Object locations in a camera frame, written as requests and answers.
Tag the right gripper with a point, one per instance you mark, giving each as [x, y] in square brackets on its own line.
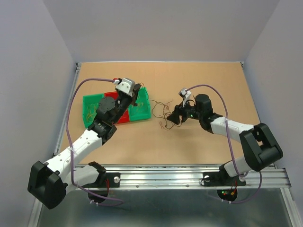
[174, 117]

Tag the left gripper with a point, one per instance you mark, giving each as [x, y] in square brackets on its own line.
[133, 98]

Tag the green bin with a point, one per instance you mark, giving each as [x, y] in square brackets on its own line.
[90, 105]
[143, 109]

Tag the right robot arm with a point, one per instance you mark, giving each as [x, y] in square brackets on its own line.
[259, 146]

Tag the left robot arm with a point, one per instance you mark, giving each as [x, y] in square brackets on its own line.
[51, 181]

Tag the red bin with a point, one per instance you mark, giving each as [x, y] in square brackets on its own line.
[125, 116]

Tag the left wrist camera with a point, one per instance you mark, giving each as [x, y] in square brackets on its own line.
[125, 85]

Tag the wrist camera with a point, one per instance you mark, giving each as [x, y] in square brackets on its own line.
[125, 85]
[185, 94]

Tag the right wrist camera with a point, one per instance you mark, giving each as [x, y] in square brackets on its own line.
[185, 94]

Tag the aluminium rail frame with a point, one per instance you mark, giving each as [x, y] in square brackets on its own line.
[155, 177]

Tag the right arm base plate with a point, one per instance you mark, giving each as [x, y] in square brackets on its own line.
[216, 179]

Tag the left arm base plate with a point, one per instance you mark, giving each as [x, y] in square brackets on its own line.
[111, 179]

